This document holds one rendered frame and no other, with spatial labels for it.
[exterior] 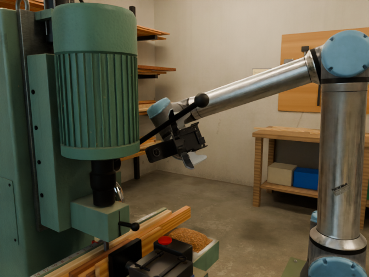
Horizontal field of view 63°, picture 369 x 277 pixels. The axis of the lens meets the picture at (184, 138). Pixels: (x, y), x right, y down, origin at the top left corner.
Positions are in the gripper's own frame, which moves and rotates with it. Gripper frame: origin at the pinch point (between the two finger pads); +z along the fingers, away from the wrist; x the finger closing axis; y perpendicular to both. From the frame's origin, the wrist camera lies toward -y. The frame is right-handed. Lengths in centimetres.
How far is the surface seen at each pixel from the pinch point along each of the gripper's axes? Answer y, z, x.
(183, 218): -6.0, -30.8, 22.6
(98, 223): -24.1, 0.1, 11.9
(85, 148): -19.2, 9.5, -4.0
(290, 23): 186, -260, -105
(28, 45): -25.6, 2.4, -32.5
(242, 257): 26, -176, 92
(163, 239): -11.0, 5.2, 19.5
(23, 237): -44.6, -7.8, 9.1
